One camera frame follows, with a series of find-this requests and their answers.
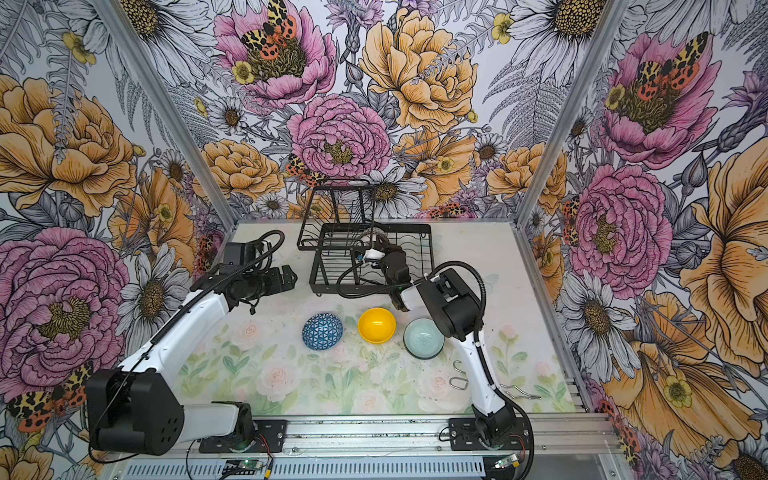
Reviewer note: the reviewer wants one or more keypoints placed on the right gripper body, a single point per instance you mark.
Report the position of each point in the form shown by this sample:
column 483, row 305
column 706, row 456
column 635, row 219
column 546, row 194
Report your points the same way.
column 387, row 248

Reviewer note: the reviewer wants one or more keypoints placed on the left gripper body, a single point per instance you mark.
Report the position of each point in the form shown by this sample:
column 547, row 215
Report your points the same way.
column 262, row 284

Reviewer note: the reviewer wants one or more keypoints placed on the cream white bowl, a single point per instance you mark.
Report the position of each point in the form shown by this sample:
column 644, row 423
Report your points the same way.
column 367, row 250

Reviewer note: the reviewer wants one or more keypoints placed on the mint green bowl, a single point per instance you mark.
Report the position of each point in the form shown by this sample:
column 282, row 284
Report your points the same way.
column 422, row 339

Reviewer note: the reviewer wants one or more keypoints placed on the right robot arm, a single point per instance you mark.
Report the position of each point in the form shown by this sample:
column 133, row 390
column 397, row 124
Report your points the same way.
column 454, row 296

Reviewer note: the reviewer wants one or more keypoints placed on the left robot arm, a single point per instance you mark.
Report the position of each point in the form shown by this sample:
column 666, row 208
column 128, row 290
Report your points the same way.
column 132, row 408

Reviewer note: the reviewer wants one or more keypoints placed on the yellow bowl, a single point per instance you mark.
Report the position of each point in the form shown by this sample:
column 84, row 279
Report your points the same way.
column 377, row 325

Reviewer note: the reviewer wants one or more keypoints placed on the blue patterned bowl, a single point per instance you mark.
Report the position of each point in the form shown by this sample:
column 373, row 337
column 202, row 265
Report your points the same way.
column 322, row 331

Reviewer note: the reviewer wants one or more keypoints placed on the metal tongs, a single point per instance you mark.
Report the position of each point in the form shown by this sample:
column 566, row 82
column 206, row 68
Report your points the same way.
column 461, row 383

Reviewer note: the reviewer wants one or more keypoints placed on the black wire dish rack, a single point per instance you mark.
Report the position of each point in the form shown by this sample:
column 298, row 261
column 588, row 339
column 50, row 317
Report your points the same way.
column 335, row 217

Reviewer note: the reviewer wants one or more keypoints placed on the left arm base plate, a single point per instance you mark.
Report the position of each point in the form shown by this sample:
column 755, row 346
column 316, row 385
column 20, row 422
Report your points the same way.
column 269, row 437

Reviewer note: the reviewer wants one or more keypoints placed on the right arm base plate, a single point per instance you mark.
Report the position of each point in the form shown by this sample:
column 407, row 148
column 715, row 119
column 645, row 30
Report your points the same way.
column 463, row 435

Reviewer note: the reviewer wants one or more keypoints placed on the aluminium mounting rail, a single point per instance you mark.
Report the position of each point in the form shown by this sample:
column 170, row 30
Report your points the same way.
column 401, row 435

